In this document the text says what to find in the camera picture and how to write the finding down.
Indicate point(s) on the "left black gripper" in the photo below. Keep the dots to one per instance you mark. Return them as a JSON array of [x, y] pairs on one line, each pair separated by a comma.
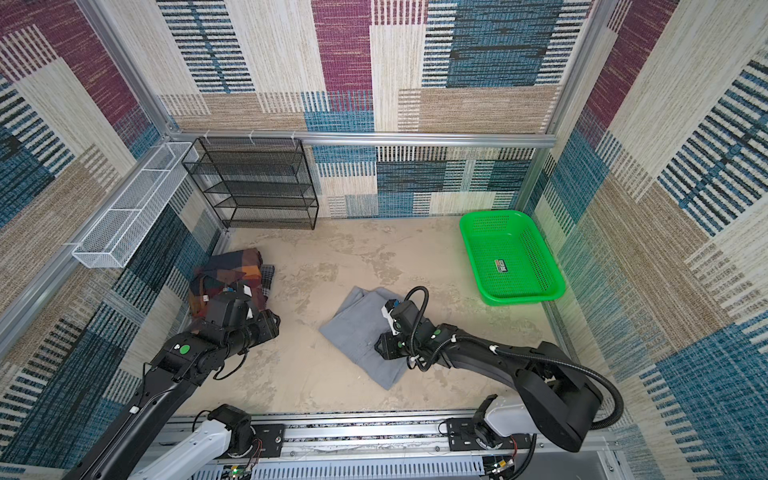
[[269, 325]]

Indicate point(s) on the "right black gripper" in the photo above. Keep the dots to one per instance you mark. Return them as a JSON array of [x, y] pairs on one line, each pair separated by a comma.
[[389, 351]]

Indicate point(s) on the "grey long sleeve shirt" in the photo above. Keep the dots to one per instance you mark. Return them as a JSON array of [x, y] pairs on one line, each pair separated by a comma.
[[355, 329]]

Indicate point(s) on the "green plastic basket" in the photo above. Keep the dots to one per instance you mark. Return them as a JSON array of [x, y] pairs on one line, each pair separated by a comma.
[[510, 260]]

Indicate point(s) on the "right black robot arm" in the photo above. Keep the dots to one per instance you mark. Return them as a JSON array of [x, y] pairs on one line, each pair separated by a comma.
[[564, 400]]

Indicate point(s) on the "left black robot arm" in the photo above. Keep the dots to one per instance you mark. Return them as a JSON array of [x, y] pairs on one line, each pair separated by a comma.
[[232, 325]]

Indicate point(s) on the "folded plaid flannel shirt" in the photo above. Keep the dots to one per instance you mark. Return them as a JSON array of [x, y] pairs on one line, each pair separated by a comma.
[[227, 271]]

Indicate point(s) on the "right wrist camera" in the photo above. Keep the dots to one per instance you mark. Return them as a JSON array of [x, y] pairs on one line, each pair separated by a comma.
[[387, 312]]

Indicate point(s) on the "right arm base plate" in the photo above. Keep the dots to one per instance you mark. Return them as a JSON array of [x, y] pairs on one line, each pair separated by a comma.
[[464, 434]]

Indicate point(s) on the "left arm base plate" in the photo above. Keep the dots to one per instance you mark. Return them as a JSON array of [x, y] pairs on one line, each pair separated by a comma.
[[268, 441]]

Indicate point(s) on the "aluminium front rail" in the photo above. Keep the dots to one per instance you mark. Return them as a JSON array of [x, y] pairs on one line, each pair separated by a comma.
[[397, 437]]

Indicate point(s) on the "aluminium rail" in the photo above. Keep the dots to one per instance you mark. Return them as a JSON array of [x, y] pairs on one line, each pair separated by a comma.
[[397, 437], [536, 141]]

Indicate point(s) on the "black wire shelf rack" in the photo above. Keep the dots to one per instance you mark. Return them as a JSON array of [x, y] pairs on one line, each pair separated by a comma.
[[255, 182]]

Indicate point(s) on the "white wire mesh tray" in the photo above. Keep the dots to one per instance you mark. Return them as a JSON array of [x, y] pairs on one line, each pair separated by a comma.
[[113, 240]]

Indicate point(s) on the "aluminium back rail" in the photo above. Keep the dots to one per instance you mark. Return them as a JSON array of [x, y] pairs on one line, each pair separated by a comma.
[[536, 141]]

